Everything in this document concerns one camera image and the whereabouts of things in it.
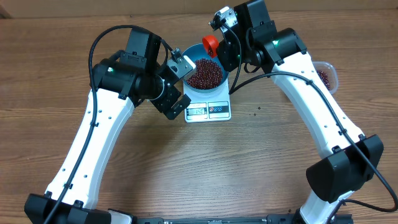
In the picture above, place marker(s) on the red scoop with blue handle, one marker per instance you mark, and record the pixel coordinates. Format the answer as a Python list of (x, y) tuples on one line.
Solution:
[(210, 44)]

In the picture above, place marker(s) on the blue bowl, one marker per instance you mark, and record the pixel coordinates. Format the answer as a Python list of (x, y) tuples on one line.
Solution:
[(196, 52)]

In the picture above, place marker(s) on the white kitchen scale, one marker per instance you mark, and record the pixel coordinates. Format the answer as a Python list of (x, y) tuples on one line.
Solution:
[(208, 105)]

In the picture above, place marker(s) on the clear plastic container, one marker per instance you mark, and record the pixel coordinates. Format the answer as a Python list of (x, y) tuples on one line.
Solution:
[(331, 72)]

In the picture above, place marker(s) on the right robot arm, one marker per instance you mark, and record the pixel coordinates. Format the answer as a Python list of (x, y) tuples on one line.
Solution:
[(348, 157)]

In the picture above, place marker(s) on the red beans in container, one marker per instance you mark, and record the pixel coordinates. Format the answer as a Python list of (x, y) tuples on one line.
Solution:
[(324, 78)]

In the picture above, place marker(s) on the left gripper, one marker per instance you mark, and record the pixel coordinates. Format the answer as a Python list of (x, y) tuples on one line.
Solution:
[(165, 105)]

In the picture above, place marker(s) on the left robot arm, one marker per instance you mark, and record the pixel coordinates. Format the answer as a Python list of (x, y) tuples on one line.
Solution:
[(146, 70)]

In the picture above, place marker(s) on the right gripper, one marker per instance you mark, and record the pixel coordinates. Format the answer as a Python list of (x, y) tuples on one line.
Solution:
[(224, 52)]

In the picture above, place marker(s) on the red beans in bowl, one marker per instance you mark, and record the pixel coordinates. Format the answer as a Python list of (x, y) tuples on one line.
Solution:
[(208, 75)]

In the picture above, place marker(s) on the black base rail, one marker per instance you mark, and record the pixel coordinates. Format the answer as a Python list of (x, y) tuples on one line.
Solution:
[(214, 220)]

